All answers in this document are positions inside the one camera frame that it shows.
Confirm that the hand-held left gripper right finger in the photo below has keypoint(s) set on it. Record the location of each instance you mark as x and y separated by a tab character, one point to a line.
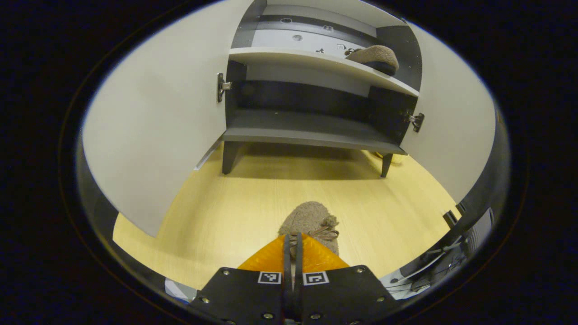
299	289

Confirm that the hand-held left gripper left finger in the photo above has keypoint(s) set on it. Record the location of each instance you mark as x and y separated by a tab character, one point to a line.
287	289

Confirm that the brown fuzzy shoe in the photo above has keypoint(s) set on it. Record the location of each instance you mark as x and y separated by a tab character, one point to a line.
307	219
375	56

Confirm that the grey cabinet door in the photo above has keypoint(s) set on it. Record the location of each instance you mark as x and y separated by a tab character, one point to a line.
451	126
158	122

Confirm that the metal door hinge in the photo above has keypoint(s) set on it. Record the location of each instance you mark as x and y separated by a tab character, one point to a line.
416	122
222	85

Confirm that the light grey cabinet shelf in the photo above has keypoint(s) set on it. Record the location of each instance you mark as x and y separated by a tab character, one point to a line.
293	56

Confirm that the white paper sheet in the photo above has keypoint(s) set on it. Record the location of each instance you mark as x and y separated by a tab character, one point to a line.
180	289

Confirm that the black backdrop cloth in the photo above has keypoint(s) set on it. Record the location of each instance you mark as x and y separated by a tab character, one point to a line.
495	189

